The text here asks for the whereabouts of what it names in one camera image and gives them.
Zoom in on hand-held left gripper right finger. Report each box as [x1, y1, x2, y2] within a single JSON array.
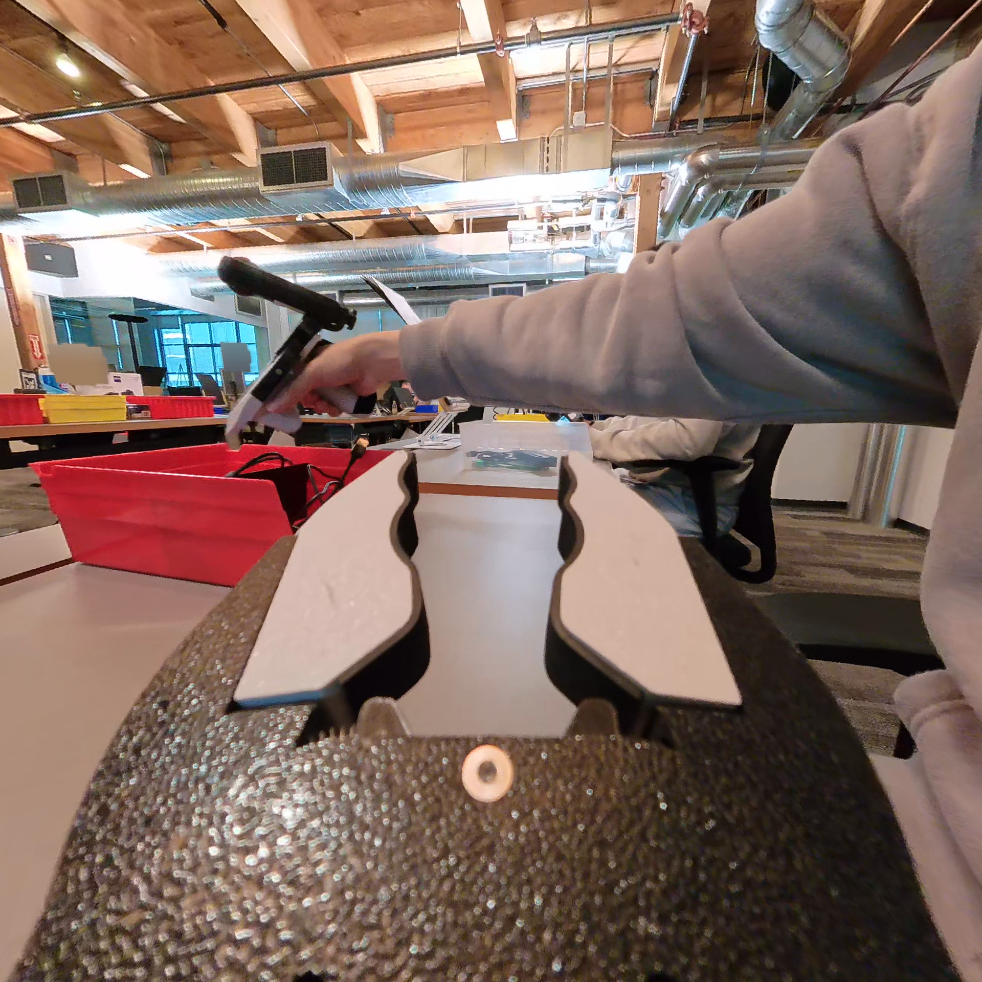
[[545, 453, 745, 710]]

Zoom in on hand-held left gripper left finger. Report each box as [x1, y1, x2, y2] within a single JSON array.
[[231, 450, 432, 712]]

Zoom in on large red plastic bin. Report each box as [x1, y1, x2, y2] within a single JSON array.
[[29, 442, 401, 589]]

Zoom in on person's right forearm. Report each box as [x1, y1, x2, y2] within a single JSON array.
[[397, 42, 982, 429]]

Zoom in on grey desk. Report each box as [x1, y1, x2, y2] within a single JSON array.
[[0, 482, 695, 952]]

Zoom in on person's right hand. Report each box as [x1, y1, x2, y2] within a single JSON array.
[[286, 328, 413, 419]]

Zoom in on black power adapter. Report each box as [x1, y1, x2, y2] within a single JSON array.
[[261, 464, 313, 532]]

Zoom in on white document stand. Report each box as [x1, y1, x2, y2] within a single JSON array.
[[364, 276, 423, 327]]

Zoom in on wooden edged table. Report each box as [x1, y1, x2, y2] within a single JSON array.
[[0, 414, 231, 446]]

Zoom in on black floor lamp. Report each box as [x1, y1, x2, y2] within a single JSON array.
[[107, 311, 149, 373]]

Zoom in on small yellow bin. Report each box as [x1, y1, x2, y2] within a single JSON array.
[[40, 395, 128, 423]]

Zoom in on blue green electronic parts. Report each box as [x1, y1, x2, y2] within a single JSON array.
[[468, 449, 557, 477]]

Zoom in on clear plastic box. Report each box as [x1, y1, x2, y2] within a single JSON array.
[[459, 419, 595, 482]]

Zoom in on black ceiling pipe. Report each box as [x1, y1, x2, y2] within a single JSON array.
[[0, 15, 684, 127]]

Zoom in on silver pipe bundle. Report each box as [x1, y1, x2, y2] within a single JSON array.
[[658, 0, 853, 240]]

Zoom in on black braided cable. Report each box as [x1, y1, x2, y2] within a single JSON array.
[[225, 451, 296, 480]]

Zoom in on black cable gold plug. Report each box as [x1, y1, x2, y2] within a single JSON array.
[[305, 436, 371, 511]]

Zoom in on plain silver air duct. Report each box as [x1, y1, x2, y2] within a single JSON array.
[[157, 234, 638, 285]]

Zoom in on silver air duct with grilles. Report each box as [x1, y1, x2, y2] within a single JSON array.
[[0, 138, 638, 231]]

